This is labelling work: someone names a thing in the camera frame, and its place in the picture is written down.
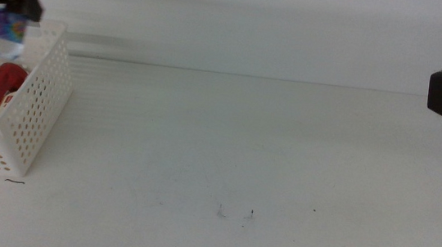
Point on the white perforated plastic basket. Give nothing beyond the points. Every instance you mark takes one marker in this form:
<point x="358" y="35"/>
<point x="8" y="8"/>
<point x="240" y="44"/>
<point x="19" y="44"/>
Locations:
<point x="38" y="104"/>

